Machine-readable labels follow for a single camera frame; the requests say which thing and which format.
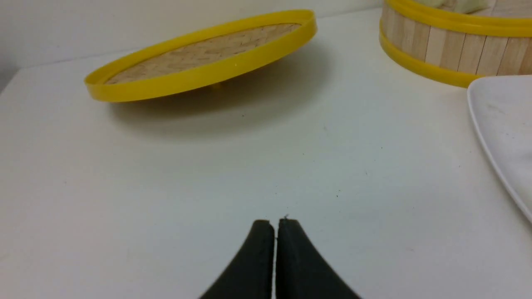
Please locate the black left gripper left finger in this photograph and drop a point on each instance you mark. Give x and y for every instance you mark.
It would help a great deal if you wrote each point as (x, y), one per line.
(249, 274)

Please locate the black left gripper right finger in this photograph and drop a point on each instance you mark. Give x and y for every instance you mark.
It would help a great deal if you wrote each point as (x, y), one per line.
(301, 272)

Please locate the white square plate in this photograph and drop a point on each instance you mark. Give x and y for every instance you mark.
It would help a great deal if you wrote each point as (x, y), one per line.
(501, 112)

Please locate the yellow rimmed bamboo steamer lid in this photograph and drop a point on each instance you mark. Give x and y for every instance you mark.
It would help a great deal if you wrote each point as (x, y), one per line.
(203, 58)

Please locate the yellow rimmed bamboo steamer basket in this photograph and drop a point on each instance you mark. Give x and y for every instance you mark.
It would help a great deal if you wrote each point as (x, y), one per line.
(458, 41)

